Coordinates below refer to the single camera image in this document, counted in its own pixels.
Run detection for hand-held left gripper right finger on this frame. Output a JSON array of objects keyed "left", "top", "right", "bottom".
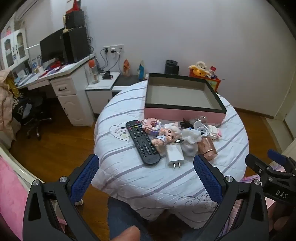
[{"left": 193, "top": 153, "right": 270, "bottom": 241}]

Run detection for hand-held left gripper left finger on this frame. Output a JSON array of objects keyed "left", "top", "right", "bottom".
[{"left": 22, "top": 153, "right": 100, "bottom": 241}]

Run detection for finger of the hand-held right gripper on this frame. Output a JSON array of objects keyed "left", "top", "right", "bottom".
[
  {"left": 245, "top": 153, "right": 275, "bottom": 183},
  {"left": 268, "top": 149, "right": 296, "bottom": 172}
]

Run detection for rose gold cup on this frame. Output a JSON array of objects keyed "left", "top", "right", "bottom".
[{"left": 198, "top": 137, "right": 218, "bottom": 161}]

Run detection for white charger plug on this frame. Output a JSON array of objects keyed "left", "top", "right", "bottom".
[{"left": 166, "top": 143, "right": 185, "bottom": 170}]

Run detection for white pink block toy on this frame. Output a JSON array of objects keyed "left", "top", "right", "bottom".
[{"left": 208, "top": 124, "right": 223, "bottom": 140}]

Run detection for white black keychain toy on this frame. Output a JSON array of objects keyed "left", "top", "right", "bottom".
[{"left": 193, "top": 119, "right": 210, "bottom": 138}]

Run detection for small doll figure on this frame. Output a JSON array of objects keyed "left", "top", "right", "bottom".
[{"left": 151, "top": 122, "right": 182, "bottom": 147}]

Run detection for black remote control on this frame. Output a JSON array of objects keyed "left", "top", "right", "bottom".
[{"left": 125, "top": 120, "right": 161, "bottom": 166}]

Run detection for pink block ring toy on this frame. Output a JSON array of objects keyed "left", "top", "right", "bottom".
[{"left": 141, "top": 118, "right": 163, "bottom": 135}]

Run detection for pink box with dark rim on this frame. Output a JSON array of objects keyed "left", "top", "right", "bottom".
[{"left": 144, "top": 73, "right": 227, "bottom": 125}]

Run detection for person's right hand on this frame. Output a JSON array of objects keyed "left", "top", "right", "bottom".
[{"left": 266, "top": 202, "right": 296, "bottom": 235}]

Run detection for person's left hand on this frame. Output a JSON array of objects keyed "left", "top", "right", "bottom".
[{"left": 110, "top": 226, "right": 141, "bottom": 241}]

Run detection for white figurine lamp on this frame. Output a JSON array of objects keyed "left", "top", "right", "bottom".
[{"left": 181, "top": 128, "right": 202, "bottom": 157}]

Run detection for round table with striped cloth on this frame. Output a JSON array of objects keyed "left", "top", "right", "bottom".
[{"left": 90, "top": 80, "right": 249, "bottom": 229}]

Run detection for person's leg in jeans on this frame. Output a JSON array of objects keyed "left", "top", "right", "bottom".
[{"left": 107, "top": 197, "right": 200, "bottom": 241}]

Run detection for pink blanket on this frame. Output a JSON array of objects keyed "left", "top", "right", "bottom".
[{"left": 0, "top": 157, "right": 31, "bottom": 241}]

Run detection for black office chair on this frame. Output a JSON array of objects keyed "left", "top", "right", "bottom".
[{"left": 13, "top": 93, "right": 53, "bottom": 141}]

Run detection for white side table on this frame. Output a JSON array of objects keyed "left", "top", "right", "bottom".
[{"left": 85, "top": 72, "right": 121, "bottom": 114}]

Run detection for white desk with drawers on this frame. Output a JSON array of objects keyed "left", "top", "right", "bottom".
[{"left": 14, "top": 53, "right": 97, "bottom": 127}]

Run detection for orange red box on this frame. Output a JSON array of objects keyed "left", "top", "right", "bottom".
[{"left": 189, "top": 69, "right": 221, "bottom": 93}]

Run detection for clear bottle with orange cap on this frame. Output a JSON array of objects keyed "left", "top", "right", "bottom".
[{"left": 89, "top": 59, "right": 100, "bottom": 84}]

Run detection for dark top low table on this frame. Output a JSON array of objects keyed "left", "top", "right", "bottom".
[{"left": 112, "top": 75, "right": 149, "bottom": 98}]

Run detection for beige pink coat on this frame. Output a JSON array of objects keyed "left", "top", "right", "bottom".
[{"left": 0, "top": 69, "right": 18, "bottom": 142}]

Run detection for yellow white plush toy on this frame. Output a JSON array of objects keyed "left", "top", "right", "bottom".
[{"left": 188, "top": 61, "right": 211, "bottom": 78}]

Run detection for orange snack bag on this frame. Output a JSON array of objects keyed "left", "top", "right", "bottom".
[{"left": 122, "top": 59, "right": 131, "bottom": 76}]

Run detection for black cylinder appliance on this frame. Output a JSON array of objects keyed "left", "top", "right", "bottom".
[{"left": 165, "top": 60, "right": 180, "bottom": 75}]

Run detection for blue white bag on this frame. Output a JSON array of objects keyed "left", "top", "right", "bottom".
[{"left": 138, "top": 60, "right": 146, "bottom": 80}]

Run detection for black computer tower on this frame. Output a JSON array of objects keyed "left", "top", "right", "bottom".
[{"left": 62, "top": 27, "right": 90, "bottom": 65}]

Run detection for black computer monitor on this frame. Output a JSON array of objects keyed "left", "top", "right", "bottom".
[{"left": 40, "top": 28, "right": 65, "bottom": 68}]

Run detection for white glass door cabinet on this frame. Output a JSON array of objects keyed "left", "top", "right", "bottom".
[{"left": 0, "top": 29, "right": 30, "bottom": 69}]

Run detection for black box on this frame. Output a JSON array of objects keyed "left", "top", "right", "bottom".
[{"left": 65, "top": 10, "right": 85, "bottom": 29}]

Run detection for white bed frame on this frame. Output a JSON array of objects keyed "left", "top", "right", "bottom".
[{"left": 0, "top": 141, "right": 84, "bottom": 205}]

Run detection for black power cables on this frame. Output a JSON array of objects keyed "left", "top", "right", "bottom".
[{"left": 99, "top": 48, "right": 121, "bottom": 71}]

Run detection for white wall socket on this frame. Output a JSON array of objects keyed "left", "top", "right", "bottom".
[{"left": 103, "top": 45, "right": 125, "bottom": 56}]

